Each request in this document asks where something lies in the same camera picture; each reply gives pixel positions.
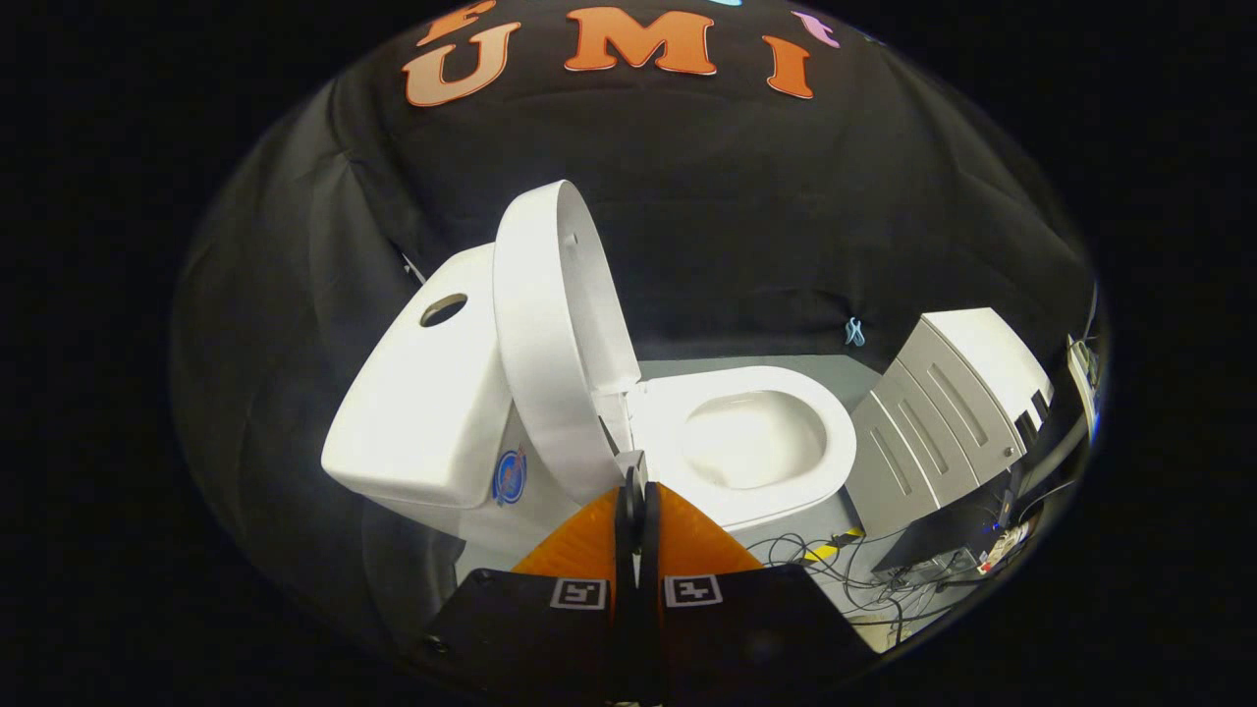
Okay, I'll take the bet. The tangle of black cables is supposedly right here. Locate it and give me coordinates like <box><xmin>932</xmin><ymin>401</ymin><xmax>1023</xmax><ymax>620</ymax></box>
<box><xmin>746</xmin><ymin>530</ymin><xmax>983</xmax><ymax>629</ymax></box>

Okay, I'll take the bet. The white grey panelled cabinet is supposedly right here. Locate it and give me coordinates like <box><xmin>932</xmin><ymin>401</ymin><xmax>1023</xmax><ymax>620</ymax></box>
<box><xmin>847</xmin><ymin>307</ymin><xmax>1057</xmax><ymax>539</ymax></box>

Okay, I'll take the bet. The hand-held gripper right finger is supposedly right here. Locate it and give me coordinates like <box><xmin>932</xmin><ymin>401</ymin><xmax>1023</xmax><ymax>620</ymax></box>
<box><xmin>640</xmin><ymin>478</ymin><xmax>878</xmax><ymax>707</ymax></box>

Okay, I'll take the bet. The white power strip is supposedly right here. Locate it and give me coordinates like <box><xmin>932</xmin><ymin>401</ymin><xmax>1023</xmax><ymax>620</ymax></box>
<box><xmin>977</xmin><ymin>518</ymin><xmax>1038</xmax><ymax>576</ymax></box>

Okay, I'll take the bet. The black box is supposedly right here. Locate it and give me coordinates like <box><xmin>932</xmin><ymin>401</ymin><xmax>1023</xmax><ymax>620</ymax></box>
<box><xmin>872</xmin><ymin>469</ymin><xmax>1022</xmax><ymax>575</ymax></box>

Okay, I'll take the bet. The yellow black floor tape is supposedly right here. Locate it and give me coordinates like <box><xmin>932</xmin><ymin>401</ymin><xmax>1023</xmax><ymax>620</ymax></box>
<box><xmin>803</xmin><ymin>530</ymin><xmax>861</xmax><ymax>567</ymax></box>

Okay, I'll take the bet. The white toilet tank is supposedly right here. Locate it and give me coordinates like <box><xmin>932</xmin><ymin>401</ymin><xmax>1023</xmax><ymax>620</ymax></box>
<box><xmin>322</xmin><ymin>244</ymin><xmax>590</xmax><ymax>590</ymax></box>

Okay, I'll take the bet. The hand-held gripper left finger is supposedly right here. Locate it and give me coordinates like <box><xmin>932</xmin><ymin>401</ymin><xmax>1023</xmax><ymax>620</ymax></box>
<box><xmin>420</xmin><ymin>478</ymin><xmax>641</xmax><ymax>707</ymax></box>

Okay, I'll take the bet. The black backdrop cloth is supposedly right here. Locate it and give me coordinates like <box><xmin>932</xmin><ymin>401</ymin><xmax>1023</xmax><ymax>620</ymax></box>
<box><xmin>172</xmin><ymin>0</ymin><xmax>1096</xmax><ymax>669</ymax></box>

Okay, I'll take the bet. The white toilet seat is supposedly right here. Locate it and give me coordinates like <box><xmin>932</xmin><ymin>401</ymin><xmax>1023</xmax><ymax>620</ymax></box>
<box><xmin>628</xmin><ymin>365</ymin><xmax>858</xmax><ymax>514</ymax></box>

